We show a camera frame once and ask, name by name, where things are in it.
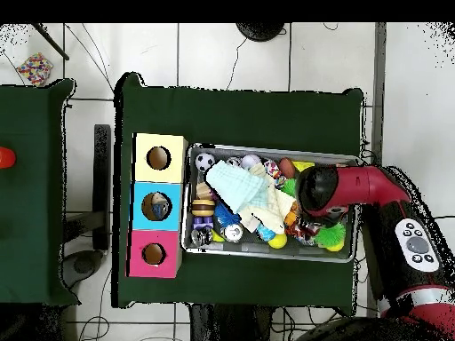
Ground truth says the mint green waffle cloth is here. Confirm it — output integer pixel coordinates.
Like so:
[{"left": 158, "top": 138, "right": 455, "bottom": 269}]
[{"left": 212, "top": 164, "right": 268, "bottom": 214}]

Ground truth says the cream yellow waffle cloth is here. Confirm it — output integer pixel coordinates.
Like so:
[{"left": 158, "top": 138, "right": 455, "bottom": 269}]
[{"left": 237, "top": 173, "right": 297, "bottom": 235}]

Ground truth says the clear blue packet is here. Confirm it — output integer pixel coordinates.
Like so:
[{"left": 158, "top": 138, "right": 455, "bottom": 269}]
[{"left": 148, "top": 202, "right": 168, "bottom": 220}]

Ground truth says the green spiky rubber ball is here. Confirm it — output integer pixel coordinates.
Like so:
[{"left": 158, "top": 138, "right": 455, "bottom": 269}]
[{"left": 315, "top": 223, "right": 347, "bottom": 250}]

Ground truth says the shallow clear mesh bin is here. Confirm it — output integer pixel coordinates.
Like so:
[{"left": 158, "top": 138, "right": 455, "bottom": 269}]
[{"left": 181, "top": 144, "right": 360, "bottom": 264}]

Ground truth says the wooden box with three holes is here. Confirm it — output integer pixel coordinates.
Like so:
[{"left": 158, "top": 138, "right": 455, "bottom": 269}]
[{"left": 127, "top": 132, "right": 189, "bottom": 278}]

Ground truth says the brown wooden yo-yo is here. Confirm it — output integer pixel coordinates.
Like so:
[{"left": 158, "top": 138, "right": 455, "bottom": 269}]
[{"left": 191, "top": 198, "right": 216, "bottom": 218}]

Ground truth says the small soccer ball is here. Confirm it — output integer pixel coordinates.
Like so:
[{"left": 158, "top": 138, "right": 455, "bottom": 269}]
[{"left": 195, "top": 152, "right": 217, "bottom": 174}]

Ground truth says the small baseball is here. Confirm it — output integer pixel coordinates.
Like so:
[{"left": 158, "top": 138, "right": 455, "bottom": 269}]
[{"left": 242, "top": 153, "right": 263, "bottom": 171}]

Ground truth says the multicoloured patterned fabric ball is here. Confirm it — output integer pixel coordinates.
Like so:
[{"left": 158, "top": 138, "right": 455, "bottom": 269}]
[{"left": 262, "top": 159, "right": 283, "bottom": 180}]

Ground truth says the small green spiky ball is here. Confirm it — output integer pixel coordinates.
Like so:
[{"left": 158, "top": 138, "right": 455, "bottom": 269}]
[{"left": 280, "top": 177, "right": 299, "bottom": 199}]

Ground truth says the brown rubber ball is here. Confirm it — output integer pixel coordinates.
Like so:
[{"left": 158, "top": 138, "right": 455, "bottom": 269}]
[{"left": 278, "top": 157, "right": 298, "bottom": 178}]

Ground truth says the yellow ball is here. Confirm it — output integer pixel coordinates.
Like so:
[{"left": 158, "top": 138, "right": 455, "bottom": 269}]
[{"left": 267, "top": 233, "right": 289, "bottom": 250}]

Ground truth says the dark green table cloth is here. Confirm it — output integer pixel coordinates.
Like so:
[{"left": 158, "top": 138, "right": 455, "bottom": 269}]
[{"left": 113, "top": 70, "right": 365, "bottom": 317}]

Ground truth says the black upright panel stand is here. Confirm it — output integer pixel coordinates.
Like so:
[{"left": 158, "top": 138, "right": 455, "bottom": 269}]
[{"left": 60, "top": 123, "right": 114, "bottom": 289}]

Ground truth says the black round floor base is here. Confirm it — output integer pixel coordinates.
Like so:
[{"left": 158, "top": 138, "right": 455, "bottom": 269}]
[{"left": 235, "top": 22, "right": 287, "bottom": 43}]

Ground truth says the dark green side table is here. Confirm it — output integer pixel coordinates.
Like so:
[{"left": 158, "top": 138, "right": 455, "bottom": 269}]
[{"left": 0, "top": 79, "right": 78, "bottom": 306}]

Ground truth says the red round disc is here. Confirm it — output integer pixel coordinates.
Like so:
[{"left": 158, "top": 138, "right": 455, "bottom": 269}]
[{"left": 0, "top": 147, "right": 17, "bottom": 170}]

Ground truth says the multicoloured speckled toy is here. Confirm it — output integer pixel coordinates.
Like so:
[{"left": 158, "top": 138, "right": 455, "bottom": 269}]
[{"left": 15, "top": 52, "right": 54, "bottom": 86}]

